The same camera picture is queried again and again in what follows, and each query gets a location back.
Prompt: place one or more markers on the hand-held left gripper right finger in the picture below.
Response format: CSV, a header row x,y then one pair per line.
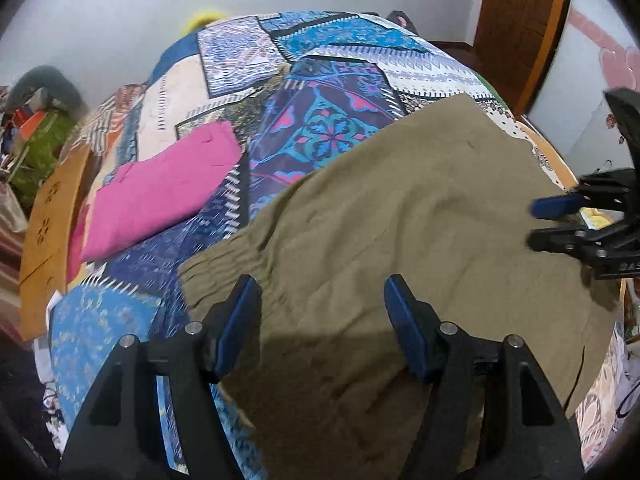
x,y
406,321

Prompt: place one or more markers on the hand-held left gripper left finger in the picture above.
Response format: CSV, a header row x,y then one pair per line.
x,y
239,321

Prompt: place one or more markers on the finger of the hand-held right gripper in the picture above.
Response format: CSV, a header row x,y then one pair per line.
x,y
560,240
555,206

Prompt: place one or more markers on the olive green pants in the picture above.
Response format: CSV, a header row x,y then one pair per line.
x,y
400,240

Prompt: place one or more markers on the wooden door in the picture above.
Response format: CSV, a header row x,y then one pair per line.
x,y
520,25

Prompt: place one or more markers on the folded pink garment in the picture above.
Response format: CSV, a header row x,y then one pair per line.
x,y
160,190

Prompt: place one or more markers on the wooden bed footboard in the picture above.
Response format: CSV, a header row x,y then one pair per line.
x,y
47,230

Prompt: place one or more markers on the patchwork printed bedspread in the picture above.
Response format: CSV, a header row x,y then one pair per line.
x,y
310,90

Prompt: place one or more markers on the green patterned cloth pile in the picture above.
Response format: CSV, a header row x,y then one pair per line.
x,y
42,130

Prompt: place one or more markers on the yellow fluffy object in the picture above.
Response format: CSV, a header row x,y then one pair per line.
x,y
202,19

